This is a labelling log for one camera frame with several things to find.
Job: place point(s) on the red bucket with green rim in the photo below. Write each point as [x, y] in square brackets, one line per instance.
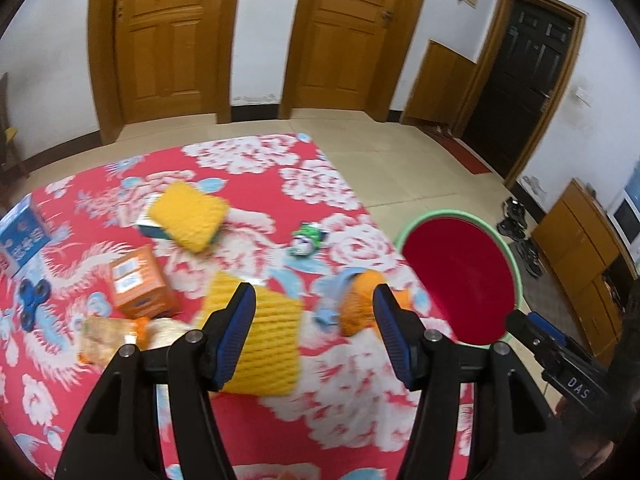
[460, 270]

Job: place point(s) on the grey floor mat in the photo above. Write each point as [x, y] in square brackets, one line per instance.
[555, 300]

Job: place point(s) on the red floral blanket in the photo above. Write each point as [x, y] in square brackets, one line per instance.
[240, 160]

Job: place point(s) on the blue fidget spinner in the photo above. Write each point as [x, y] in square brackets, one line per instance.
[32, 292]

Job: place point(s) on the white wall switch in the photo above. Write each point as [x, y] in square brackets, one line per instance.
[583, 96]

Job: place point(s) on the light blue foam net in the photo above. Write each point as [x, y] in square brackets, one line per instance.
[330, 292]

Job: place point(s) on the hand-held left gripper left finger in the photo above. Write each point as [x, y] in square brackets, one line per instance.
[235, 345]

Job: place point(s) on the blue and white box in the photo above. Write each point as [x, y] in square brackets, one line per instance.
[22, 232]

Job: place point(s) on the wooden panel door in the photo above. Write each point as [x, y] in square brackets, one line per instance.
[345, 35]
[160, 35]

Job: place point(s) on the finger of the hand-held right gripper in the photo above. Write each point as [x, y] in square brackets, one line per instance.
[537, 332]

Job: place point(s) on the red doormat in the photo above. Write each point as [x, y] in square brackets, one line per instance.
[460, 152]

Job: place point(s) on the white monitor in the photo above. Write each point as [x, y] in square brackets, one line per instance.
[625, 220]

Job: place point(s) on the green toy figure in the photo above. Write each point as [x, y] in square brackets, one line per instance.
[306, 237]

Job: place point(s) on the snack bag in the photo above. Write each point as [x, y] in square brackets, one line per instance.
[105, 337]

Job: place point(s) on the yellow foam net sleeve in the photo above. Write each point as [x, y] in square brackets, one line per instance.
[190, 215]
[272, 340]

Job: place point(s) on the wooden sideboard cabinet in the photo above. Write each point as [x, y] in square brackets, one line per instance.
[570, 240]

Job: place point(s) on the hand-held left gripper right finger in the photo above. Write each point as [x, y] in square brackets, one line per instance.
[395, 345]

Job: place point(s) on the low wooden cabinet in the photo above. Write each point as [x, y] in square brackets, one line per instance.
[440, 85]

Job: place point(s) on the black shoe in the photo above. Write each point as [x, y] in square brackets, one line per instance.
[512, 227]
[530, 257]
[512, 207]

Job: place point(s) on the teal and white box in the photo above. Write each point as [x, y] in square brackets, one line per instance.
[150, 227]

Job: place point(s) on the orange cardboard box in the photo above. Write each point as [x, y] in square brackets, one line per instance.
[145, 290]

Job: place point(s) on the black door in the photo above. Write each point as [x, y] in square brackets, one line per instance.
[520, 85]

